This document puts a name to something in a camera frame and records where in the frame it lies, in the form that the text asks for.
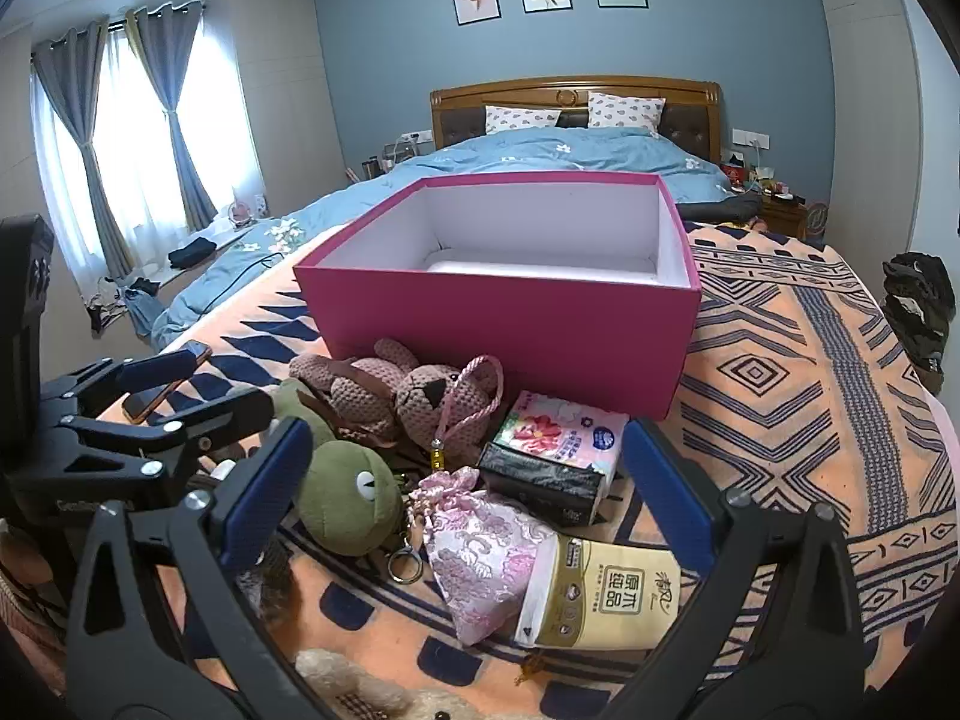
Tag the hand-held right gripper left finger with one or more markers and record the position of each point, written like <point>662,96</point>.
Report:
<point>262,495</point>

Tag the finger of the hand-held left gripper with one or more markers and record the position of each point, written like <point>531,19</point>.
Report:
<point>217,420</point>
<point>161,369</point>

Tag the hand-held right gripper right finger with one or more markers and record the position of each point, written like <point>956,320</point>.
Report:
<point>667,495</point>

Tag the green frog plush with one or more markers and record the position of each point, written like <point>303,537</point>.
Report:
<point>352,495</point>

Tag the beige tissue pack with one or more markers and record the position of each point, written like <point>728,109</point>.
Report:
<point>615,600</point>

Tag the black tissue packet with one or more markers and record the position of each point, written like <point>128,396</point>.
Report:
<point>540,481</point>

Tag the floral tissue packet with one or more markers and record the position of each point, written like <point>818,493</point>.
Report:
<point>555,427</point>

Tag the brown knitted bear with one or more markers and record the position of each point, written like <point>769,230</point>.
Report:
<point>427,405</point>

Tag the pink brocade pouch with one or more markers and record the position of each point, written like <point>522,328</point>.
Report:
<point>480,562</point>

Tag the beige plush toy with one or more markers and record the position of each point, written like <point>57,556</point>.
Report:
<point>352,684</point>

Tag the pink cardboard box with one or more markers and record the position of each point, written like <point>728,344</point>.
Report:
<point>487,330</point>

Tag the smartphone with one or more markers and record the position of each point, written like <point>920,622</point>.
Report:
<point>148,405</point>

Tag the black folded garment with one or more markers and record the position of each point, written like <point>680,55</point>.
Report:
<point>191,253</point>

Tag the orange patterned blanket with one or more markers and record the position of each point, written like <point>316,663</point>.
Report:
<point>787,405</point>

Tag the small pink fan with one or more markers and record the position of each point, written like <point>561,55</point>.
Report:
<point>241,212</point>

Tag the amber bead charm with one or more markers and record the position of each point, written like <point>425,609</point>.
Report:
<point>531,667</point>

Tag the blue-grey curtain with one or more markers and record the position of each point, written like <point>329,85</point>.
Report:
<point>67,105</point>
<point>172,90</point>

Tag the white sheer curtain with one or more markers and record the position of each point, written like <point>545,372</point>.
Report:
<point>225,112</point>

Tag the dark grey garment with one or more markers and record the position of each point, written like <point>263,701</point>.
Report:
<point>720,207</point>

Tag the wooden nightstand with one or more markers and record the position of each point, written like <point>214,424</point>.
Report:
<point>780,217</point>

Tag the dark hanging clothes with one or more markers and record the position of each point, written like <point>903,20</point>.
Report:
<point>911,315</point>

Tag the round dark disc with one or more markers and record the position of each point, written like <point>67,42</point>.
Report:
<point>817,220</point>

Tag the red box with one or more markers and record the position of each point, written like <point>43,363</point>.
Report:
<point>735,169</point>

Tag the blue floral duvet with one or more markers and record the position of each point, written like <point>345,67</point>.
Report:
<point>525,154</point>

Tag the white patterned pillow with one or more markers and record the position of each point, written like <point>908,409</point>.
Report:
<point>626,112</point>
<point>521,118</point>

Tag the wooden headboard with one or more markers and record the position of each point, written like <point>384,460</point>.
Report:
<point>570,85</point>

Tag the white wall socket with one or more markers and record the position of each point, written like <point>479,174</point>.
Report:
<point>751,138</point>

